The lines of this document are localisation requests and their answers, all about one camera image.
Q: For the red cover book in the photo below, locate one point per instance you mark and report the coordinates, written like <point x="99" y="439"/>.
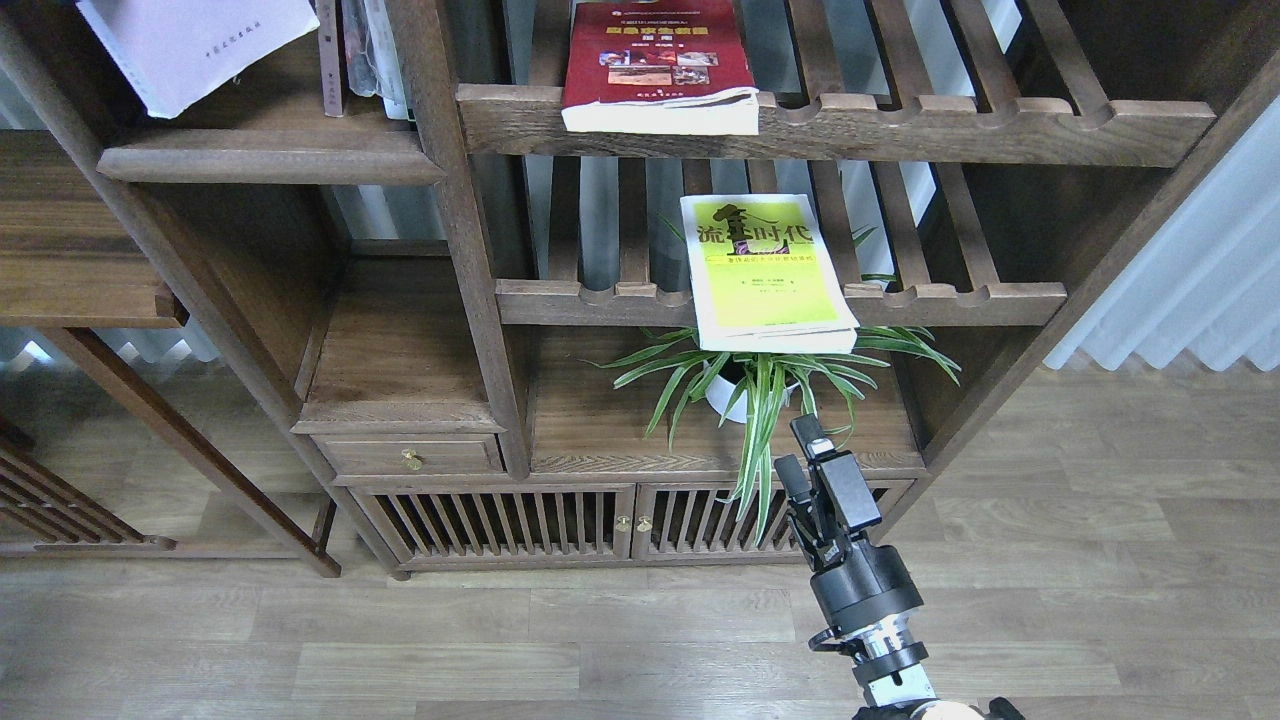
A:
<point x="660" y="68"/>

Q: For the yellow green book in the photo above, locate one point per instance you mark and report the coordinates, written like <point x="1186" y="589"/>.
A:
<point x="761" y="276"/>

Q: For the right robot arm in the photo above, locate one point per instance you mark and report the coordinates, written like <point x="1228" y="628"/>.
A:
<point x="895" y="685"/>

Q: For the white curtain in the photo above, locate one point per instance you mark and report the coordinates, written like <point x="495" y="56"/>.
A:
<point x="1207" y="284"/>

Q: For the white upright book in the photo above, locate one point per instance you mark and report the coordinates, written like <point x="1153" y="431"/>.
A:
<point x="385" y="61"/>

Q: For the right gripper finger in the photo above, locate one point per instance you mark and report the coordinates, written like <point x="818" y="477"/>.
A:
<point x="811" y="436"/>

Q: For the dark wooden bookshelf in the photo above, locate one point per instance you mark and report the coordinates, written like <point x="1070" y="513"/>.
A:
<point x="424" y="307"/>

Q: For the white lavender book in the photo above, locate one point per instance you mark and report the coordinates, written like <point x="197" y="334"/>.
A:
<point x="176" y="52"/>

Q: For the brown upright book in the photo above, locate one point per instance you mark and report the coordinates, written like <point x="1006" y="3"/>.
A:
<point x="330" y="48"/>

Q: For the plastic wrapped book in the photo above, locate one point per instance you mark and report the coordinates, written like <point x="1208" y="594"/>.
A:
<point x="361" y="72"/>

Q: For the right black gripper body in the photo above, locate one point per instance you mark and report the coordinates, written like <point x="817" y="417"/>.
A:
<point x="864" y="590"/>

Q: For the green spider plant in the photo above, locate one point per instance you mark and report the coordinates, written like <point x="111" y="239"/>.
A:
<point x="769" y="381"/>

